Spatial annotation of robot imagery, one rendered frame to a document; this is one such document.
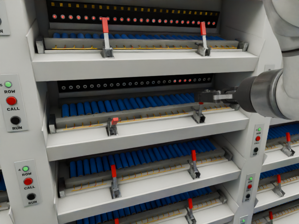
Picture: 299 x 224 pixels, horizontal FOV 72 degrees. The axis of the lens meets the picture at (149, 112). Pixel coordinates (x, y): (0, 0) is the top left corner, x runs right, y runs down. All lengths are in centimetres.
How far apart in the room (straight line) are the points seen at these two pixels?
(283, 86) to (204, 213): 63
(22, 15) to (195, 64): 41
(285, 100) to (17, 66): 49
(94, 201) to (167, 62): 43
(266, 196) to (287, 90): 76
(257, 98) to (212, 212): 59
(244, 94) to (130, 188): 43
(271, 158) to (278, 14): 72
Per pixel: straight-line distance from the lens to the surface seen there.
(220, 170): 80
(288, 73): 36
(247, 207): 97
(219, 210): 93
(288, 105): 38
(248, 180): 88
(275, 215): 129
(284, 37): 34
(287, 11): 29
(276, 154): 98
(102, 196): 66
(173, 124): 61
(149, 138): 58
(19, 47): 50
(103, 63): 50
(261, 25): 73
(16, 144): 55
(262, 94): 41
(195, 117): 65
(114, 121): 48
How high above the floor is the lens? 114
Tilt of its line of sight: 18 degrees down
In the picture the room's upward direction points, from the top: straight up
